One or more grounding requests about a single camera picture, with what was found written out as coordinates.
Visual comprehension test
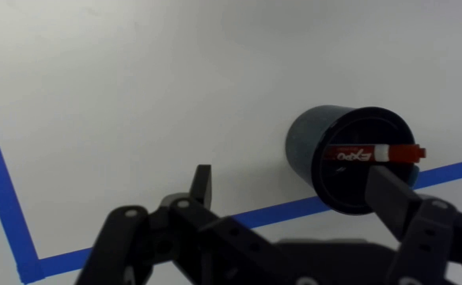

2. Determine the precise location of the dark blue enamel mug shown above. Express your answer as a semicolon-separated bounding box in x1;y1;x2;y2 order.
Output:
283;103;422;216

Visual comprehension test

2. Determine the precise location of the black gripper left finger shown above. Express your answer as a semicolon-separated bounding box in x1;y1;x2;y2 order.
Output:
73;164;283;285

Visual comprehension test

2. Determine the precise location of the orange Expo marker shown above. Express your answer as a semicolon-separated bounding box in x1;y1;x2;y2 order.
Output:
321;143;429;165

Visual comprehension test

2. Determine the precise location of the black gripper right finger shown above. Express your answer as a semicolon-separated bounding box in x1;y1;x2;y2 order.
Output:
364;165;462;285

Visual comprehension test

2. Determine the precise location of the blue tape line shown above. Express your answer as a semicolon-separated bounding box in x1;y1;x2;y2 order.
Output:
0;86;462;285

